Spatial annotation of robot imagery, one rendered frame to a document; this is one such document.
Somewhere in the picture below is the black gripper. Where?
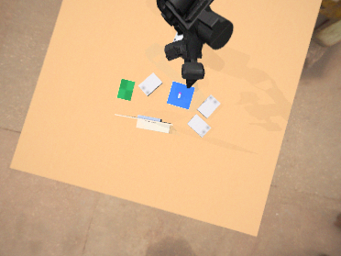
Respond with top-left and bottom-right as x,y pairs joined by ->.
181,32 -> 205,88

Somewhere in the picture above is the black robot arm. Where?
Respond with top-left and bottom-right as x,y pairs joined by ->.
156,0 -> 233,61

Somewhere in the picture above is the blue flat square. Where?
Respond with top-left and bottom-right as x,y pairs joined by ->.
167,82 -> 194,109

